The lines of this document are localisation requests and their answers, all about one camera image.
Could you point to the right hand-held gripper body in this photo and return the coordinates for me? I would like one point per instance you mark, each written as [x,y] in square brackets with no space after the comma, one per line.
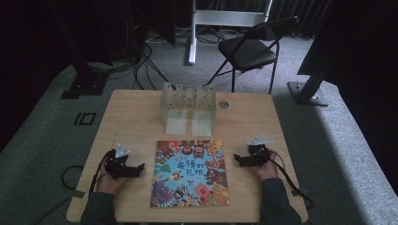
[259,154]

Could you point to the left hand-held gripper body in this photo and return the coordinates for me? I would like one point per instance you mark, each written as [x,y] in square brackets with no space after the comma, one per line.
[114,164]

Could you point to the colourful picture book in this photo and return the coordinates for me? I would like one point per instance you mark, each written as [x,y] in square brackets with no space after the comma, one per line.
[189,175]

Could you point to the translucent book rack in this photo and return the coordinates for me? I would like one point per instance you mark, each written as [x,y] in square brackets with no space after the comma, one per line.
[176,123]

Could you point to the person's right hand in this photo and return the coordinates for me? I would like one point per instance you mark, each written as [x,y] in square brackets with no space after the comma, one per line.
[269,170]

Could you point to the person's left hand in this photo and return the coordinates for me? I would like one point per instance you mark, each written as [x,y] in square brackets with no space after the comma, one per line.
[109,186]

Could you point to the grey tape piece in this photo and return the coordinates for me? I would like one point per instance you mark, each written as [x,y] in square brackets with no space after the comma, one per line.
[301,191]
[75,193]

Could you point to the grey round table grommet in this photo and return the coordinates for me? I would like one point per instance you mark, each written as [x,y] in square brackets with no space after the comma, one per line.
[223,104]

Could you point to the black metal stand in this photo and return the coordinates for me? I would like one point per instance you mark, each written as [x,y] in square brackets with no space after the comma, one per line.
[84,84]
[308,92]

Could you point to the black folding chair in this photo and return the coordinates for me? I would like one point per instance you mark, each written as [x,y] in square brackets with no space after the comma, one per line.
[250,51]

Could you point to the white metal stand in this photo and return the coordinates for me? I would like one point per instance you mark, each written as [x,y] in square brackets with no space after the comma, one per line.
[225,18]

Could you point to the dark curtain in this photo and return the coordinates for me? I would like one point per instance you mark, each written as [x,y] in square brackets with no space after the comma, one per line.
[300,15]

